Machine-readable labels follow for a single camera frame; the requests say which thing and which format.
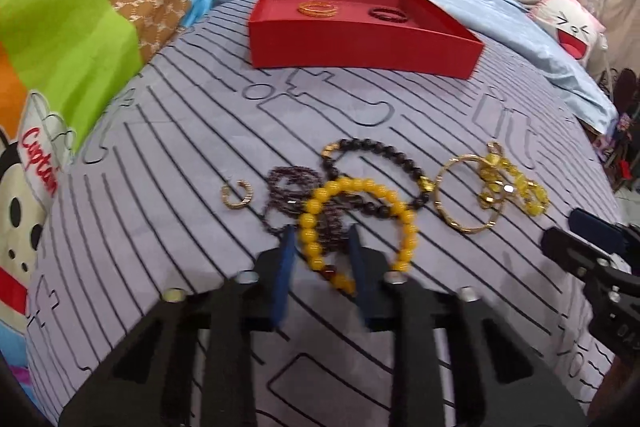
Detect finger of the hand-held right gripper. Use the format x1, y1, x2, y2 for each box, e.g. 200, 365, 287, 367
542, 227, 626, 288
569, 208, 640, 258

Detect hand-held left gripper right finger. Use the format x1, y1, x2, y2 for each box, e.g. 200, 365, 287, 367
349, 224, 588, 427

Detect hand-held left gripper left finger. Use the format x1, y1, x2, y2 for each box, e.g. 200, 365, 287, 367
60, 224, 297, 427

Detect yellow bead bracelet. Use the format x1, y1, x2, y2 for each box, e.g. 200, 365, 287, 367
297, 177, 418, 295

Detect yellow crystal bracelet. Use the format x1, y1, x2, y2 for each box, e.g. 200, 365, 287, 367
475, 142, 551, 218

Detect small gold hoop ring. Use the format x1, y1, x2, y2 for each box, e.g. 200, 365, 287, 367
221, 179, 253, 208

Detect purple small bead necklace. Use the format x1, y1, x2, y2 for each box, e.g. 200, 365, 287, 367
262, 167, 346, 253

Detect thin gold bangle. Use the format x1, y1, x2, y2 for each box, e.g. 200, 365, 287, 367
434, 154, 506, 235

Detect black bead bracelet gold charms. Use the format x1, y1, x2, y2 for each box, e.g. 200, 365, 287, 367
320, 138, 433, 220

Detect red cardboard box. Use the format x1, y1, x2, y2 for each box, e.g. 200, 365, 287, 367
247, 0, 486, 80

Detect colourful household clutter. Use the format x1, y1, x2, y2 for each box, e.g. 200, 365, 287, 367
590, 67, 640, 192

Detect pink cartoon face cushion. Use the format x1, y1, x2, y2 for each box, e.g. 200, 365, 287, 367
530, 0, 607, 68

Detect light blue pillow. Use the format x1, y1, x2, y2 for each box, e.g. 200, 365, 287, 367
182, 0, 618, 138

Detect colourful cartoon quilt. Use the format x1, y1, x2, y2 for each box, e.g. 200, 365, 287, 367
0, 0, 238, 408

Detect dark red bead bracelet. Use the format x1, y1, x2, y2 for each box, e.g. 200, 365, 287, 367
368, 6, 407, 22

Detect gold chain bangle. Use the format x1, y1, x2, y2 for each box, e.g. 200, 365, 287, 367
298, 0, 341, 18

